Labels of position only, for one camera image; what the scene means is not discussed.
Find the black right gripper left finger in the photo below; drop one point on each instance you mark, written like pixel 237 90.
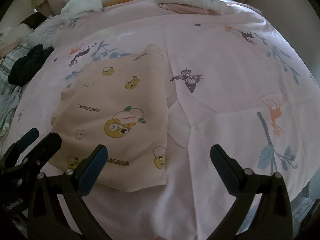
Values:
pixel 46 219

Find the black garment on bed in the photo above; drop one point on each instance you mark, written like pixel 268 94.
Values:
pixel 25 68

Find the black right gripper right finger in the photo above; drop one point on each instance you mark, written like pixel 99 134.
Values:
pixel 273 217

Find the pink animal print bedsheet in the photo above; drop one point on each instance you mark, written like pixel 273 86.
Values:
pixel 231 80

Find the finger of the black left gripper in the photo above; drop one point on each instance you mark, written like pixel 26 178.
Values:
pixel 12 154
pixel 26 172

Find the plaid grey white clothing pile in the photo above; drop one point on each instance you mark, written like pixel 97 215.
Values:
pixel 11 94

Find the peach cartoon print garment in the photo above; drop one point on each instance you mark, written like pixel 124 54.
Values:
pixel 121 104

